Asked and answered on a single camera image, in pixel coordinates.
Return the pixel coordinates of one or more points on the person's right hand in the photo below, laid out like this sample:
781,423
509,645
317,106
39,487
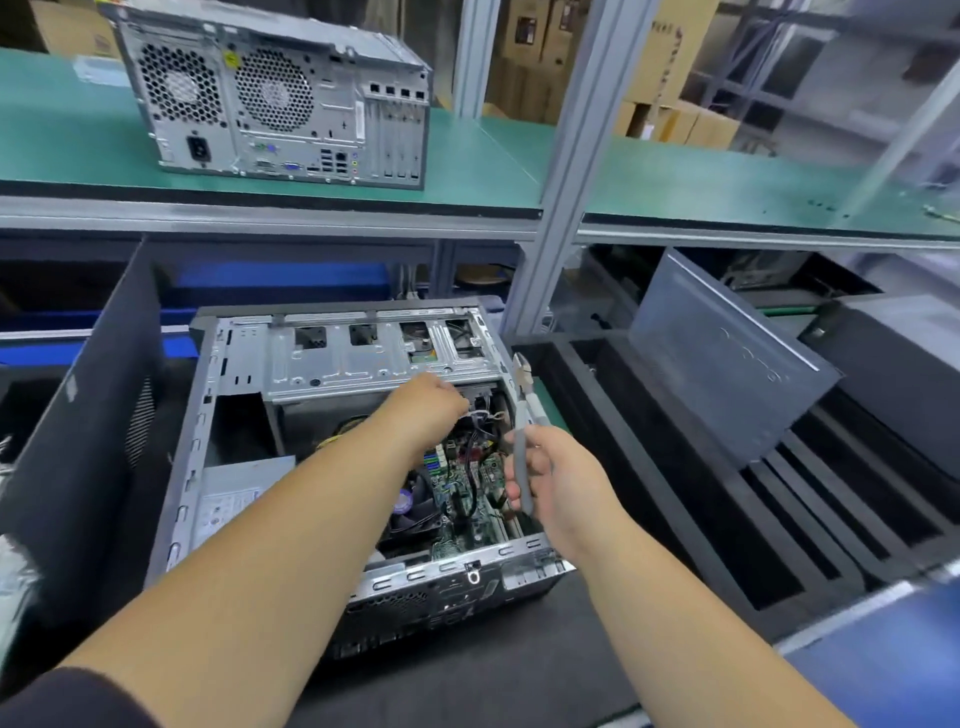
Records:
558,483

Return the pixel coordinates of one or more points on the person's left hand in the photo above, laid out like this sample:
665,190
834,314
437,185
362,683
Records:
428,408

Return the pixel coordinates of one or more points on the grey metal pliers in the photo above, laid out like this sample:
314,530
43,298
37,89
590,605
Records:
524,450

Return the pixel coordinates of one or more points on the green motherboard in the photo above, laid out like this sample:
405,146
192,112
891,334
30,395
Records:
450,483

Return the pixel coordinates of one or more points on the grey computer case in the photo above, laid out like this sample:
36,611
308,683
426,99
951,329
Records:
300,353

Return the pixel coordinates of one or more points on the grey side panel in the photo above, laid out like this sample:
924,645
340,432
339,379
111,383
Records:
728,353

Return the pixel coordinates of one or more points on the person's left forearm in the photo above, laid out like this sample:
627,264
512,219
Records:
255,585

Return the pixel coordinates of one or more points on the person's right forearm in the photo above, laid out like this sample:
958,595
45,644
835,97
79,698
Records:
705,645

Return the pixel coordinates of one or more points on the silver backed desktop computer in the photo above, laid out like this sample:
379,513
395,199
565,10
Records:
285,90

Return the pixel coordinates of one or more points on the dark grey computer box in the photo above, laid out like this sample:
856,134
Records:
900,375

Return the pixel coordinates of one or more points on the person's black left sleeve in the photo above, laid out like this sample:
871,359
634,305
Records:
68,702

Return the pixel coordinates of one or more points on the empty black foam tray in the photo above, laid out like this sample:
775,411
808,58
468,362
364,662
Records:
675,525

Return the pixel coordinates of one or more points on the silver power supply unit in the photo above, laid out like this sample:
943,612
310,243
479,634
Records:
233,495

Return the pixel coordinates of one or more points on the green upper shelf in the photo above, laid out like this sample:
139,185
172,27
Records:
675,188

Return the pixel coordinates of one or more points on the black upright side panel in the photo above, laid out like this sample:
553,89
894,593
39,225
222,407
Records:
75,435

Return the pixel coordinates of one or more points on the stack of cardboard boxes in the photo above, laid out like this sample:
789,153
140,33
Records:
660,60

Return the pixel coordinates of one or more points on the aluminium frame post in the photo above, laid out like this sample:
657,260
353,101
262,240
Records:
473,53
578,165

